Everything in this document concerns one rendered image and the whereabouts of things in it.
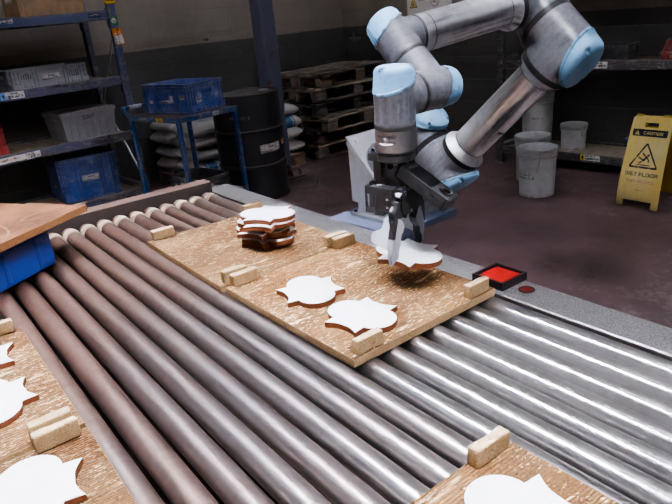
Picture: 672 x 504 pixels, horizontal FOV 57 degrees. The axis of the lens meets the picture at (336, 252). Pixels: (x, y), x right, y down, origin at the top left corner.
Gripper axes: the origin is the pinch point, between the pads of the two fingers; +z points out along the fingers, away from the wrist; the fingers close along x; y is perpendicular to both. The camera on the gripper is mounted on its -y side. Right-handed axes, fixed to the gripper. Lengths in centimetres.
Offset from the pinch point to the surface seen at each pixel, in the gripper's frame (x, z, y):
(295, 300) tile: 19.1, 4.9, 13.6
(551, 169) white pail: -355, 86, 80
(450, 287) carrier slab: -0.2, 5.6, -8.8
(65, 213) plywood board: 20, -2, 85
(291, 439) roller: 48.3, 6.6, -9.0
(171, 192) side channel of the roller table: -26, 8, 102
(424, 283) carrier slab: 0.2, 5.7, -3.5
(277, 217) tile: -2.7, -1.0, 35.8
